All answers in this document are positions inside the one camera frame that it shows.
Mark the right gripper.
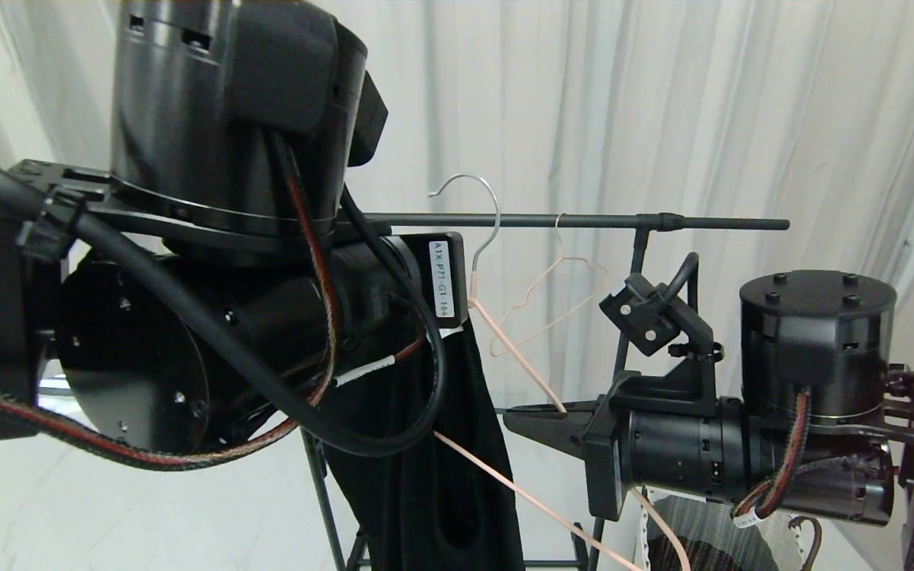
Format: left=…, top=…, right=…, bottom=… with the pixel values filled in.
left=584, top=373, right=894, bottom=526

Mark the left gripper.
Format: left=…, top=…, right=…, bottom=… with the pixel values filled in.
left=56, top=232, right=470, bottom=454

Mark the pink clothes hanger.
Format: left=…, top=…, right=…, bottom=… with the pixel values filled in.
left=490, top=213, right=610, bottom=358
left=428, top=173, right=692, bottom=571

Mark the black garment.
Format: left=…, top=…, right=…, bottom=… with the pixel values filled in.
left=322, top=321, right=525, bottom=571

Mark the white laundry basket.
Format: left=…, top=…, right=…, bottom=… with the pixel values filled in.
left=636, top=488, right=823, bottom=571

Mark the black clothes rack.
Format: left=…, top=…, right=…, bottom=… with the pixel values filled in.
left=302, top=211, right=791, bottom=571

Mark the white curtain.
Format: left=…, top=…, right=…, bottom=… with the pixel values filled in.
left=0, top=0, right=914, bottom=445

